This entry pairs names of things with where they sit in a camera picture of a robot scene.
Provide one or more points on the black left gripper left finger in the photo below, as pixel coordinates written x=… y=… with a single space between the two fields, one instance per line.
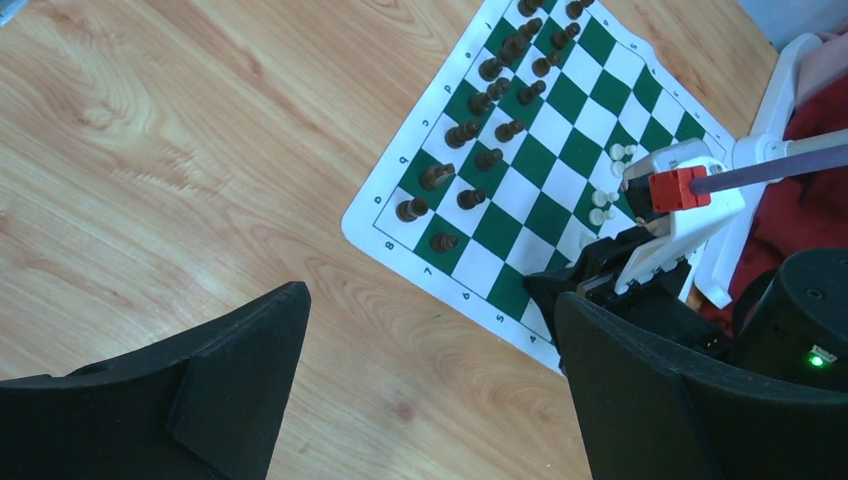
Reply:
x=207 y=403

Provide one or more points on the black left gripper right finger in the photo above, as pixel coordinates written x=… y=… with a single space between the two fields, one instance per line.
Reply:
x=649 y=408

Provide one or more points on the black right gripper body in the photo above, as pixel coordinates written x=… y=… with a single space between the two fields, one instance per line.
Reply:
x=654 y=306

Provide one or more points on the white chess pawn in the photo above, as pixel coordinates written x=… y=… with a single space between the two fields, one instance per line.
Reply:
x=597 y=217
x=618 y=152
x=617 y=168
x=601 y=198

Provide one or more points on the green white chess board mat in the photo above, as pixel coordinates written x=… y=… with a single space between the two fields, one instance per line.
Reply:
x=583 y=83

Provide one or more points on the dark pawn chess piece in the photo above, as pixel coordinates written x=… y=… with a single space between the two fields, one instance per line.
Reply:
x=470 y=198
x=443 y=242

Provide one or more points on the dark knight chess piece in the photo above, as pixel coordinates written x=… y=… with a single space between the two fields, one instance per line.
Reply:
x=435 y=176

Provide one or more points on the dark bishop chess piece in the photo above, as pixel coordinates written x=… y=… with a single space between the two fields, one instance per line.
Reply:
x=456 y=137

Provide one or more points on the dark queen chess piece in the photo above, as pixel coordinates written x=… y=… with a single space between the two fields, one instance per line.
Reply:
x=478 y=103

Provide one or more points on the dark rook chess piece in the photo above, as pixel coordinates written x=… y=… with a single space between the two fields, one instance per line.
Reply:
x=410 y=210

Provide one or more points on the dark king chess piece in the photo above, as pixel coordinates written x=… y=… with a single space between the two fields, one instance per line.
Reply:
x=513 y=47

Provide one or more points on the red hanging garment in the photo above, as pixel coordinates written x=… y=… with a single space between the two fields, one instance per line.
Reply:
x=798 y=213

